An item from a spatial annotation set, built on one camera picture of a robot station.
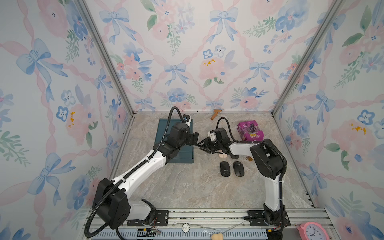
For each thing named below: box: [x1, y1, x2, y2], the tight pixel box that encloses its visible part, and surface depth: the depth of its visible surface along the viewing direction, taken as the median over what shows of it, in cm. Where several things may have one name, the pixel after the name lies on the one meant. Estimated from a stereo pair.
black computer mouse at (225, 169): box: [220, 161, 231, 177], surface depth 90 cm
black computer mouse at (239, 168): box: [233, 161, 245, 177], surface depth 92 cm
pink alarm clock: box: [297, 221, 330, 240], surface depth 70 cm
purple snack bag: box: [237, 120, 265, 141], surface depth 105 cm
